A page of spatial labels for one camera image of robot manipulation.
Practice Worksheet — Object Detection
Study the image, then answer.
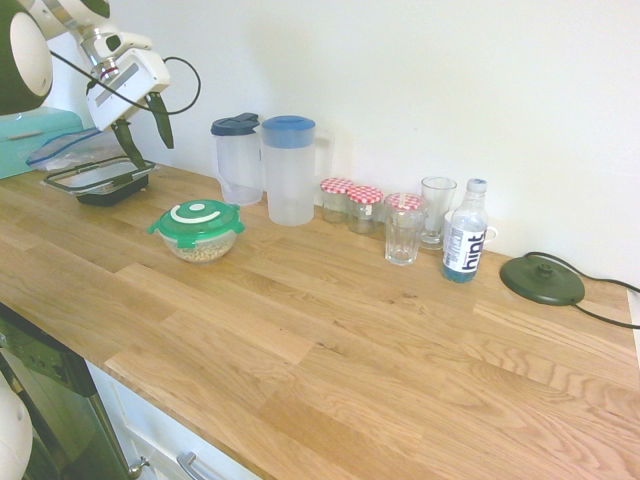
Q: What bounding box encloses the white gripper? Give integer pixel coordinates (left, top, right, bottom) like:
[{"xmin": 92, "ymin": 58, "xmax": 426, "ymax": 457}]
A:
[{"xmin": 84, "ymin": 47, "xmax": 176, "ymax": 172}]

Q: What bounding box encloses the green round container lid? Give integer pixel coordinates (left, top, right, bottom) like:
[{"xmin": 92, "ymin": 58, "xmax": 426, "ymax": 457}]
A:
[{"xmin": 145, "ymin": 198, "xmax": 247, "ymax": 251}]

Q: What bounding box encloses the black container with clear lid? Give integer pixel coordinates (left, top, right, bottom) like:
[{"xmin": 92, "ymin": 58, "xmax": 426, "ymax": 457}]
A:
[{"xmin": 42, "ymin": 155, "xmax": 157, "ymax": 207}]

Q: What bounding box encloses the pitcher with dark blue lid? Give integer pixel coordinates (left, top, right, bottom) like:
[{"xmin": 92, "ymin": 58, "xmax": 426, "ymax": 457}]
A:
[{"xmin": 209, "ymin": 112, "xmax": 265, "ymax": 207}]

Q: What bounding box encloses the pitcher with light blue lid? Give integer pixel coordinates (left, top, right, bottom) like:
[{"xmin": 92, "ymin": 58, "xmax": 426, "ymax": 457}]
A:
[{"xmin": 261, "ymin": 115, "xmax": 334, "ymax": 226}]

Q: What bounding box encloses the jar with red checkered lid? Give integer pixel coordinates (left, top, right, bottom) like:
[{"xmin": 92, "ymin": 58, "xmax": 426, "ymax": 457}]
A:
[
  {"xmin": 320, "ymin": 177, "xmax": 355, "ymax": 224},
  {"xmin": 383, "ymin": 192, "xmax": 426, "ymax": 236},
  {"xmin": 346, "ymin": 185, "xmax": 385, "ymax": 235}
]

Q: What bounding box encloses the clear zip bag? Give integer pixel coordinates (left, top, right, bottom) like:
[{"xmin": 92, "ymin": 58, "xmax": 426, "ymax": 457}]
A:
[{"xmin": 25, "ymin": 127, "xmax": 126, "ymax": 174}]

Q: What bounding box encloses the teal bread box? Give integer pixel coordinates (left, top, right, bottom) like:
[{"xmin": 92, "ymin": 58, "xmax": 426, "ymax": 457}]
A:
[{"xmin": 0, "ymin": 109, "xmax": 96, "ymax": 181}]

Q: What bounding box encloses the clear bowl with nuts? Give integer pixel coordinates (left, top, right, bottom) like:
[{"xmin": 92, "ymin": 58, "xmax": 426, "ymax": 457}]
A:
[{"xmin": 158, "ymin": 227, "xmax": 241, "ymax": 265}]

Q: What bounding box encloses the stainless steel dishwasher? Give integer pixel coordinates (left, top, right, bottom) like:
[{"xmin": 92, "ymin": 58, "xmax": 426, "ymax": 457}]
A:
[{"xmin": 0, "ymin": 302, "xmax": 131, "ymax": 480}]

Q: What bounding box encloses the clear faceted tumbler glass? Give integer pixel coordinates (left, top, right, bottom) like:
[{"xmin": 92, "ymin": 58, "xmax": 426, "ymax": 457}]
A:
[{"xmin": 383, "ymin": 207, "xmax": 430, "ymax": 267}]

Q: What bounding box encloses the white cabinet drawer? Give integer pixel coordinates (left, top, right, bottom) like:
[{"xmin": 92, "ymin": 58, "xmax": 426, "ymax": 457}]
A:
[{"xmin": 87, "ymin": 359, "xmax": 261, "ymax": 480}]

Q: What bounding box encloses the tall clear footed glass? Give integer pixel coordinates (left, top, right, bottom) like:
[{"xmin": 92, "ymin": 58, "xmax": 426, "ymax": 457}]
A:
[{"xmin": 420, "ymin": 176, "xmax": 458, "ymax": 251}]

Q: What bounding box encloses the white mug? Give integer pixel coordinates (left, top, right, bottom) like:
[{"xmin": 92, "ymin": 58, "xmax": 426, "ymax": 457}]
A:
[{"xmin": 443, "ymin": 209, "xmax": 500, "ymax": 246}]

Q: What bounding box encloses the hint water bottle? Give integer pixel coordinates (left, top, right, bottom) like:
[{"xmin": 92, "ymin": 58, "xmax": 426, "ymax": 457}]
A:
[{"xmin": 441, "ymin": 178, "xmax": 489, "ymax": 285}]

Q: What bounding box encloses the dark round kettle base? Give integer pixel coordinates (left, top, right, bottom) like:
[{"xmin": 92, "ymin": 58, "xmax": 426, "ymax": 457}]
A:
[{"xmin": 499, "ymin": 253, "xmax": 586, "ymax": 305}]

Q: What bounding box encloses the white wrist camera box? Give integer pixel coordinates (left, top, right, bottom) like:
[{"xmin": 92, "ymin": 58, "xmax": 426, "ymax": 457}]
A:
[{"xmin": 102, "ymin": 31, "xmax": 154, "ymax": 54}]

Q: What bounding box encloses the silver drawer handle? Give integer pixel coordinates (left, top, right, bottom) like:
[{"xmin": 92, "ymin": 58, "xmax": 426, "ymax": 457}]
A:
[{"xmin": 175, "ymin": 451, "xmax": 226, "ymax": 480}]

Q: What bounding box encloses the dark kettle base cord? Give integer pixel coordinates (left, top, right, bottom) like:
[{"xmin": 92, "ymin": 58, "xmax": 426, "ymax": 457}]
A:
[{"xmin": 519, "ymin": 251, "xmax": 640, "ymax": 330}]

